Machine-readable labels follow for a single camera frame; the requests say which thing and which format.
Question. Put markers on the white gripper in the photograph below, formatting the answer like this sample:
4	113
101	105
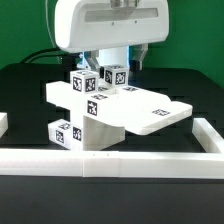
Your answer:
92	25

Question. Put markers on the white marker cube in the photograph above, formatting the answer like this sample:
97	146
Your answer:
116	75
84	81

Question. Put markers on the white chair back frame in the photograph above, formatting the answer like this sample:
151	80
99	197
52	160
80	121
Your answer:
136	110

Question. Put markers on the white chair seat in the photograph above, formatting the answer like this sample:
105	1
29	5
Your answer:
91	135

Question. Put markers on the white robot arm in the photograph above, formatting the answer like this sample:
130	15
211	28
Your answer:
113	56

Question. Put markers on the white block at left edge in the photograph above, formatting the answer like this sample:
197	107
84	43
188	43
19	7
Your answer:
3	123

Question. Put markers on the white U-shaped fence frame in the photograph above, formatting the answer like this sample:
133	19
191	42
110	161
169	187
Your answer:
206	165

